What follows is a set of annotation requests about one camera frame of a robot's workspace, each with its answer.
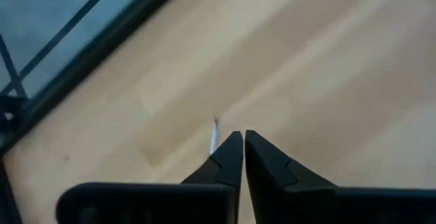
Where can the thin black makeup brush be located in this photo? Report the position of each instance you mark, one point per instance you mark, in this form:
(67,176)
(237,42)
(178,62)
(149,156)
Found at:
(214,139)

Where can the black table frame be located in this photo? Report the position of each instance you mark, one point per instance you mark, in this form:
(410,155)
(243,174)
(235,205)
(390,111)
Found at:
(85,60)

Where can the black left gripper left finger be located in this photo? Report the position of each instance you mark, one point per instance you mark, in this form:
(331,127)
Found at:
(218,173)

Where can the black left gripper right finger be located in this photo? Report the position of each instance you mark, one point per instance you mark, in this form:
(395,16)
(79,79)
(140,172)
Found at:
(272,183)

